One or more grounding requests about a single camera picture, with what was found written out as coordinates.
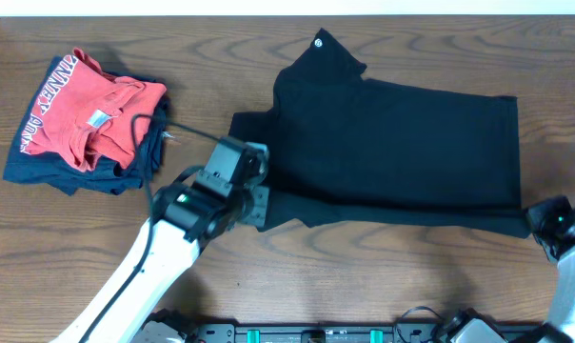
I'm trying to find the red folded t-shirt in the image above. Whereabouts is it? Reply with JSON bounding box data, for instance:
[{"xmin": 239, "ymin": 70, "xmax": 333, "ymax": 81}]
[{"xmin": 19, "ymin": 48, "xmax": 167, "ymax": 172}]

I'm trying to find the black t-shirt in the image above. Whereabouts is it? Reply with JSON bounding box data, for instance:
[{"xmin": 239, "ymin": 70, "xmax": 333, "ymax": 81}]
[{"xmin": 229, "ymin": 30, "xmax": 529, "ymax": 238}]

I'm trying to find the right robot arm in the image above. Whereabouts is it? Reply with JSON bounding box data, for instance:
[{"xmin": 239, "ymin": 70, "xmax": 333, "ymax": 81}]
[{"xmin": 525, "ymin": 195, "xmax": 575, "ymax": 342}]

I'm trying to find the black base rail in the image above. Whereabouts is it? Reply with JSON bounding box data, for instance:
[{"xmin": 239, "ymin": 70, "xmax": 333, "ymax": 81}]
[{"xmin": 139, "ymin": 307, "xmax": 550, "ymax": 343}]

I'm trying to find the navy folded t-shirt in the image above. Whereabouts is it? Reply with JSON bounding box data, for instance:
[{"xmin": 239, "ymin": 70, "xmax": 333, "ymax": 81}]
[{"xmin": 3, "ymin": 56, "xmax": 168, "ymax": 195}]

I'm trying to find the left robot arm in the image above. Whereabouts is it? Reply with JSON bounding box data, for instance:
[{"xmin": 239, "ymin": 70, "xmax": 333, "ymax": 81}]
[{"xmin": 56, "ymin": 137, "xmax": 269, "ymax": 342}]

